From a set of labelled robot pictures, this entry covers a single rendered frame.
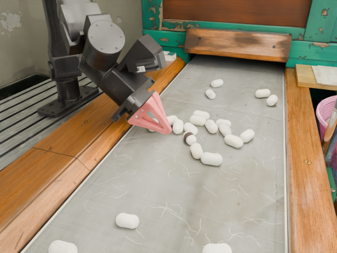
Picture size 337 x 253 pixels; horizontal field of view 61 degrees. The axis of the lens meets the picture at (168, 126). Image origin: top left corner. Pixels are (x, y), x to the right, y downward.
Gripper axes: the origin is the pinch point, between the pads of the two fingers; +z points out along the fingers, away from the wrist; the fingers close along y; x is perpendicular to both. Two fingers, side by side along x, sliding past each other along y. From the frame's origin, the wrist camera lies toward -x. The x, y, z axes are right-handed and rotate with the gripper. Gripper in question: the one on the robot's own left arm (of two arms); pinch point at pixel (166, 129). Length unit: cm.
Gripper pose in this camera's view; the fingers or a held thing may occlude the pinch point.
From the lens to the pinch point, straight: 54.2
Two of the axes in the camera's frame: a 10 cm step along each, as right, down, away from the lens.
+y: 3.2, -4.8, 8.2
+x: -6.1, 5.5, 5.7
